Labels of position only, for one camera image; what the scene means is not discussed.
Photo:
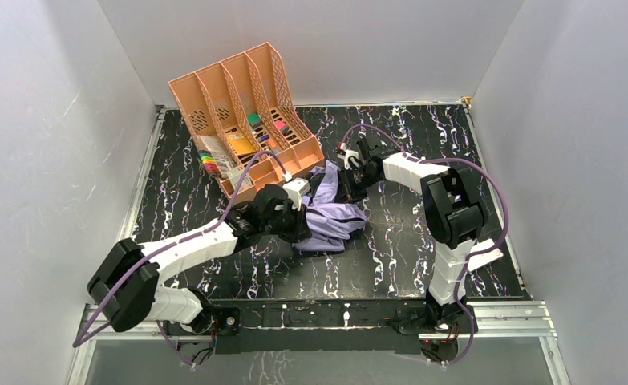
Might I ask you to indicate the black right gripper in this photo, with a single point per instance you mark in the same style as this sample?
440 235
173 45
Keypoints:
350 186

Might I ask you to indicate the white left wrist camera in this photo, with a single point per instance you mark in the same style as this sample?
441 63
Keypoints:
296 189

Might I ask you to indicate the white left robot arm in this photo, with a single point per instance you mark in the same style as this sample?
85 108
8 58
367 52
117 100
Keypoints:
129 286

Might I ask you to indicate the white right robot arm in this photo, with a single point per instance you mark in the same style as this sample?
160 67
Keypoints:
453 212

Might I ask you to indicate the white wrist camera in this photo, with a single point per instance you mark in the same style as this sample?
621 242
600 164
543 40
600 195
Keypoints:
296 189
349 157

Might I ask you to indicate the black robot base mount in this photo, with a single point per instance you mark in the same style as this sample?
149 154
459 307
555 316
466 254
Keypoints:
404 326

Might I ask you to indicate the yellow sticky note pad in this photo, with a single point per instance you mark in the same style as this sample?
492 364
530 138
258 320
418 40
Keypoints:
240 144

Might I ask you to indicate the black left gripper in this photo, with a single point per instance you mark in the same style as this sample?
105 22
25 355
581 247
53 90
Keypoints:
297 225

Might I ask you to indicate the orange plastic desk organizer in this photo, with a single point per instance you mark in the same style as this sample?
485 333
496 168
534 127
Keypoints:
216 100

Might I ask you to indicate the lavender folding umbrella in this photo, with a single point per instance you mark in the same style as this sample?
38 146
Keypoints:
330 223

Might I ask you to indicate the small white red box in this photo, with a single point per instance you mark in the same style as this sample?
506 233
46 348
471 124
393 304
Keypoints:
237 180

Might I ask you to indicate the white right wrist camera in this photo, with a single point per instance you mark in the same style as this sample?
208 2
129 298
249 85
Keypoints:
349 157

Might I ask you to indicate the colourful marker pen pack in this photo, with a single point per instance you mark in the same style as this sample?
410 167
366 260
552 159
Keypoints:
212 166

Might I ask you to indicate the white yellow card box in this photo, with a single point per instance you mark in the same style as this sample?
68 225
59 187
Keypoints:
480 260

